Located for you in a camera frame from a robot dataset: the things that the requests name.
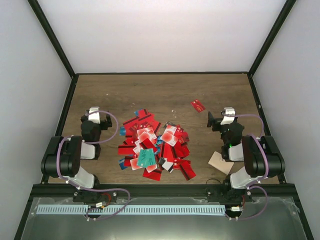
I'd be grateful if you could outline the red card bottom centre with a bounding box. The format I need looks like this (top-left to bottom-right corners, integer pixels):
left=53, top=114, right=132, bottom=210
left=142, top=168, right=162, bottom=181

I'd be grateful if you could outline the white red circle card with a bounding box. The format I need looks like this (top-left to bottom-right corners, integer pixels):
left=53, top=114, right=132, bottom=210
left=160, top=125, right=184, bottom=147

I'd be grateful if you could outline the lone red VIP card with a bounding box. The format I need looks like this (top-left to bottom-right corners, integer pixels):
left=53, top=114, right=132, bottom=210
left=190, top=99, right=206, bottom=113

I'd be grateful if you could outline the red card bottom right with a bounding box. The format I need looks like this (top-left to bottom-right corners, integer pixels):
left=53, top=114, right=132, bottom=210
left=173, top=159, right=196, bottom=181

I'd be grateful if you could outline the black front frame rail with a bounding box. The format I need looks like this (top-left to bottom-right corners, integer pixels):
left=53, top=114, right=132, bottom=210
left=31, top=183, right=296, bottom=201

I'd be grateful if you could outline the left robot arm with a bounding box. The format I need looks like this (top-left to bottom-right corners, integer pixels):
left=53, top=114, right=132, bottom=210
left=40, top=107, right=113, bottom=202

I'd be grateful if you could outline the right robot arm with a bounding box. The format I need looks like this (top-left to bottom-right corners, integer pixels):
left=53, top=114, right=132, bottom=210
left=207, top=107, right=286, bottom=202

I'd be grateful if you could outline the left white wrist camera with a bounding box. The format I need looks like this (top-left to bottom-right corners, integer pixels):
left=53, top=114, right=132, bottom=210
left=87, top=106, right=101, bottom=124

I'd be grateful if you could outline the white pink gradient card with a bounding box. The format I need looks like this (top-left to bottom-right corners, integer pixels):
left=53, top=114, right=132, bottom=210
left=137, top=127, right=157, bottom=144

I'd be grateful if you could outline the beige leather card holder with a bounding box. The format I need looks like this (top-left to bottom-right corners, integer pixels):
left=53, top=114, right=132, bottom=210
left=208, top=151, right=234, bottom=175

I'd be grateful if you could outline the teal VIP card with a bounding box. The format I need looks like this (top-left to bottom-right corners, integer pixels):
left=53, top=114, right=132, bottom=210
left=137, top=148, right=156, bottom=168

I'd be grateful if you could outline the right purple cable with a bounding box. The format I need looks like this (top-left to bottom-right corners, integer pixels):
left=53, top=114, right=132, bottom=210
left=228, top=114, right=270, bottom=221

